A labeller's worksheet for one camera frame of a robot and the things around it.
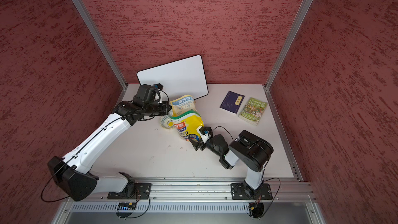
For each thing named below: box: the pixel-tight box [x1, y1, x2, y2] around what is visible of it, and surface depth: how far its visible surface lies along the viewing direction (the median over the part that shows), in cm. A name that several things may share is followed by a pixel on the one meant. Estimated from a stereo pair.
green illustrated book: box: [238, 97, 268, 126], surface depth 105 cm
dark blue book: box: [219, 90, 246, 115], surface depth 112 cm
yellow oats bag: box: [169, 94, 205, 142], surface depth 79 cm
